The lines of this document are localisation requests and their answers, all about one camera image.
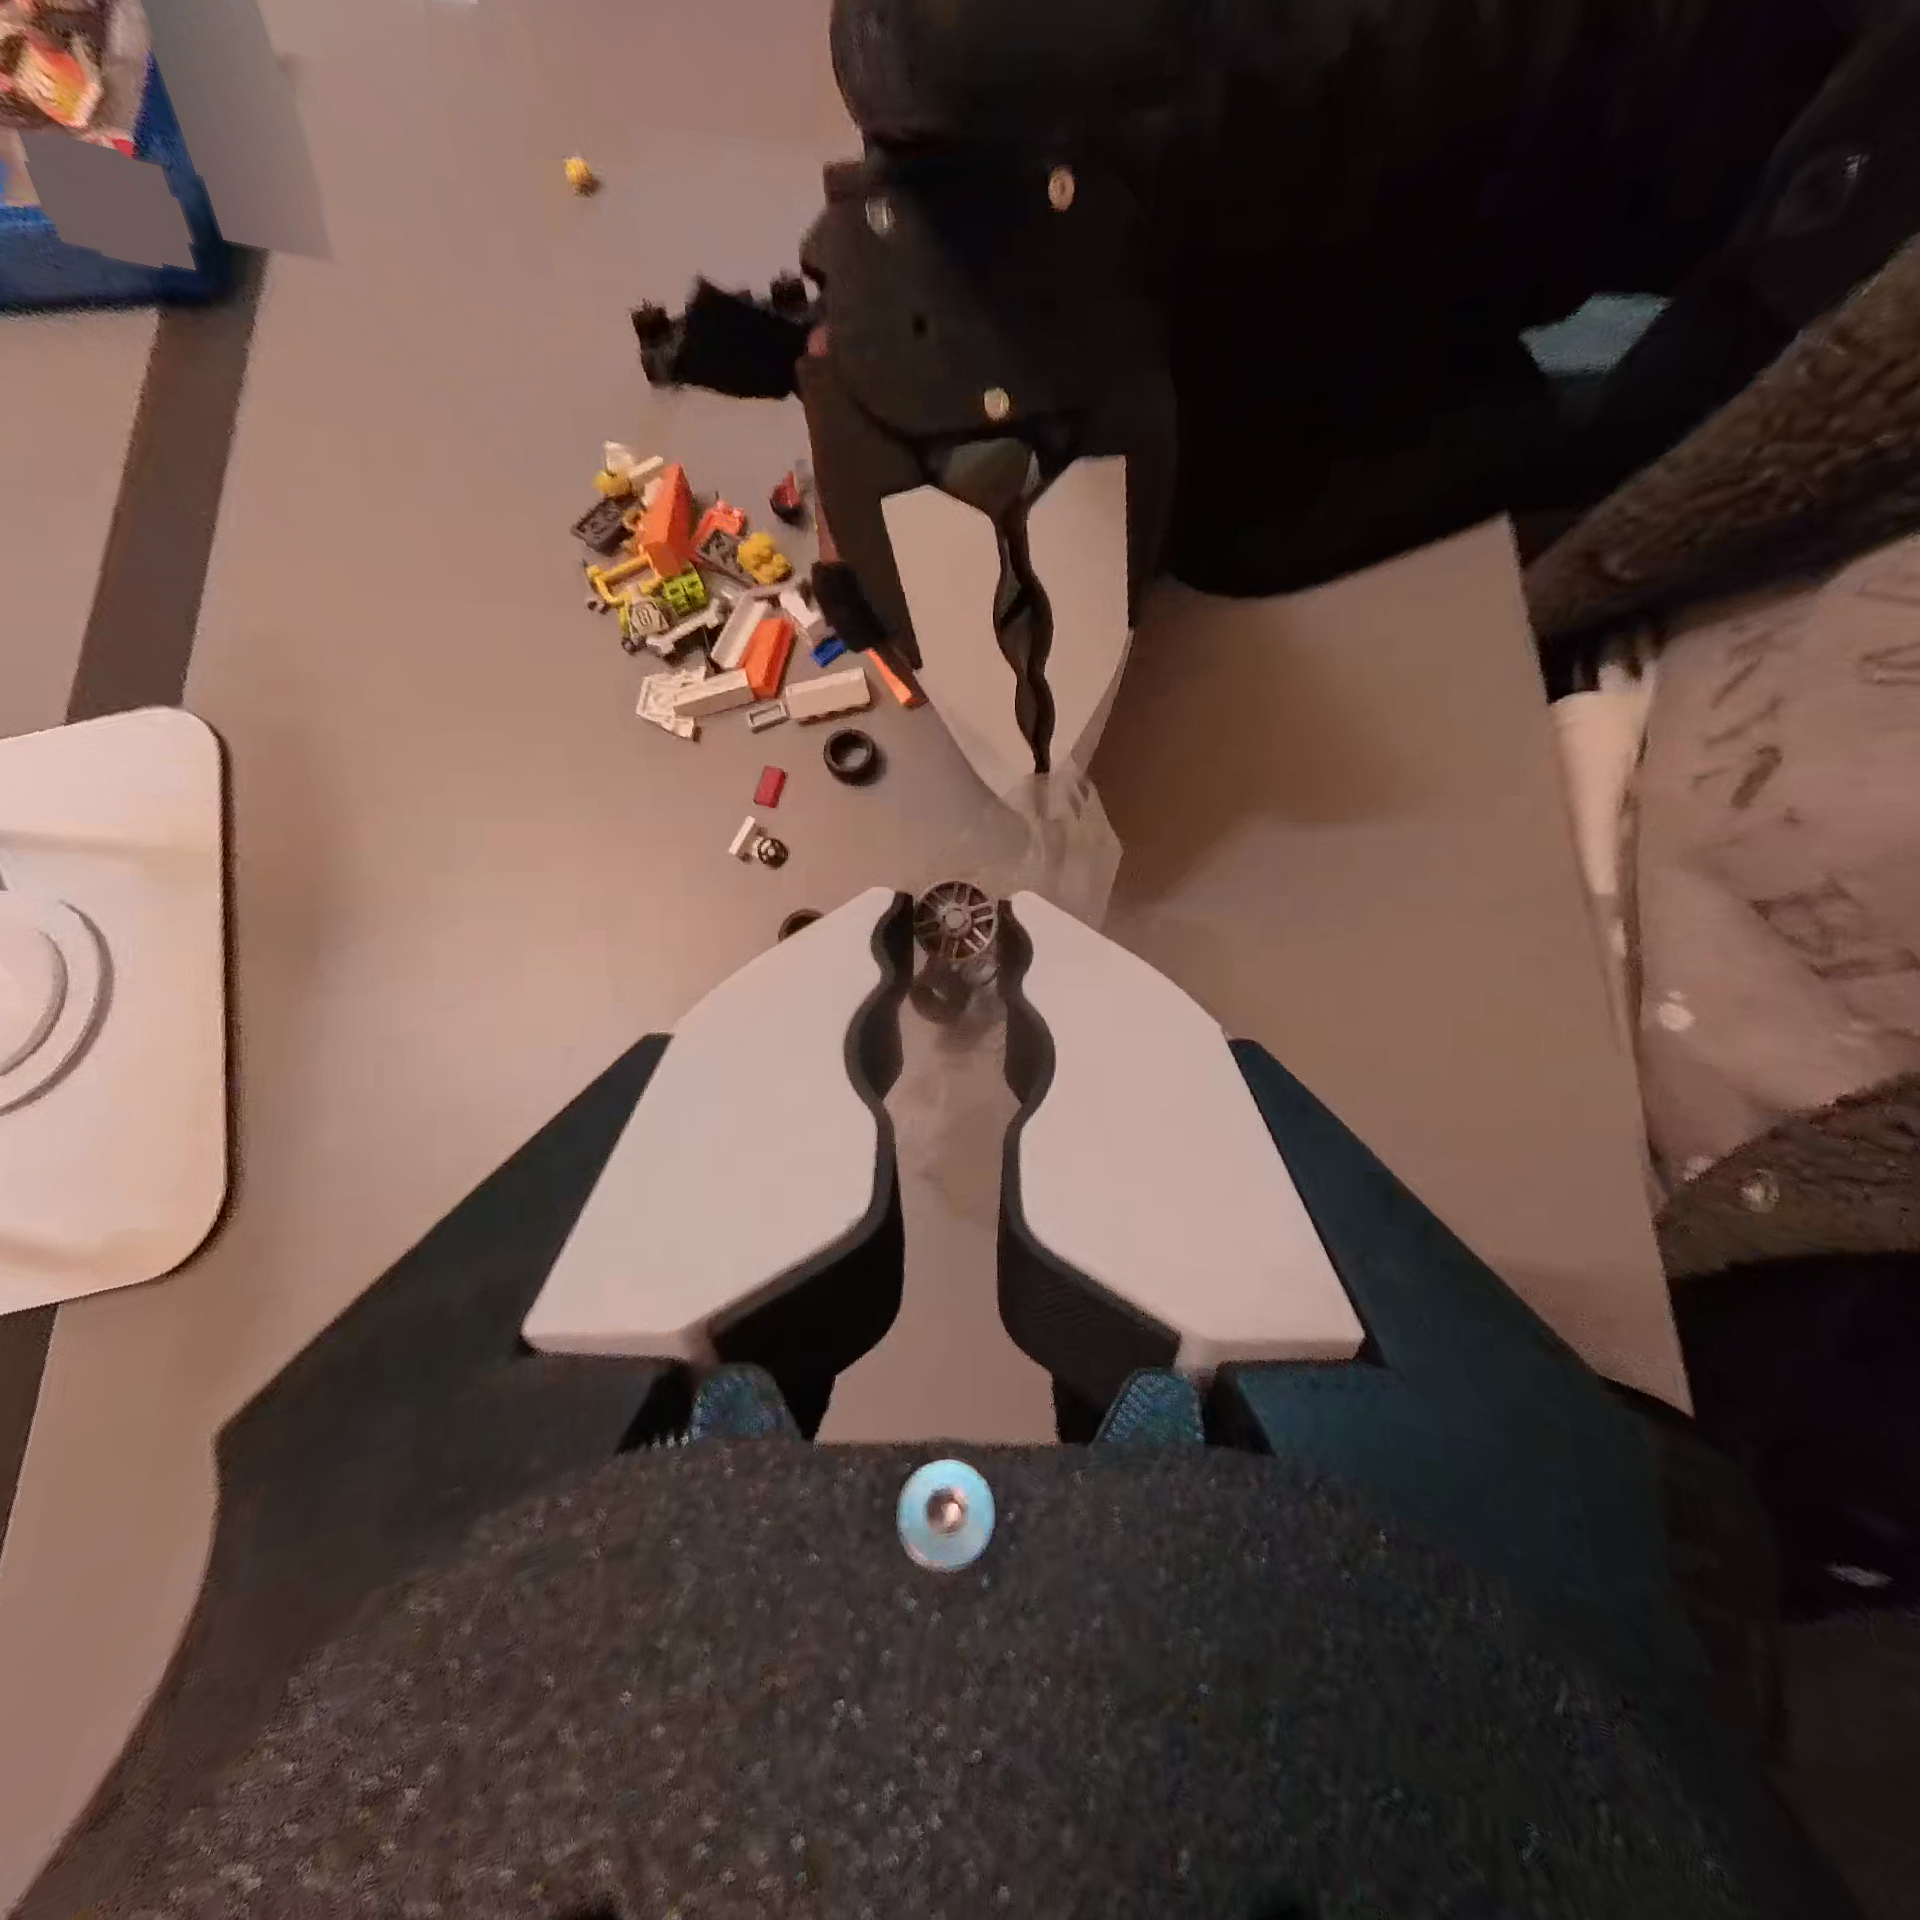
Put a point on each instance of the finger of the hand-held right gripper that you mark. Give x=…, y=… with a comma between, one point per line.
x=951, y=594
x=1083, y=594

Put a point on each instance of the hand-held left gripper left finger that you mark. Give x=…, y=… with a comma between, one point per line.
x=716, y=1167

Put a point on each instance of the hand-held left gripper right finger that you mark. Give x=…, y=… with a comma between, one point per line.
x=1186, y=1167

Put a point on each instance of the black lego tire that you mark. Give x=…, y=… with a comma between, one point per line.
x=800, y=917
x=834, y=762

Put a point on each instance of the clear plastic bag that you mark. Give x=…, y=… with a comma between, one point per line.
x=1067, y=842

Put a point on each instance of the pile of lego pieces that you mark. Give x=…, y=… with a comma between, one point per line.
x=666, y=522

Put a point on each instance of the grey lego wheel rim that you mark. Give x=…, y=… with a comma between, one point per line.
x=954, y=910

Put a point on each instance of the black lego chassis piece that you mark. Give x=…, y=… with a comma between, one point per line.
x=716, y=350

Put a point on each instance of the blue lego set box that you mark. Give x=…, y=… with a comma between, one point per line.
x=105, y=285

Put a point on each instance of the white stand base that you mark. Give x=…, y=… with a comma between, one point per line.
x=135, y=1167

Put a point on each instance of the grey printed sweatshirt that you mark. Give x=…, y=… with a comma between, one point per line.
x=1775, y=896

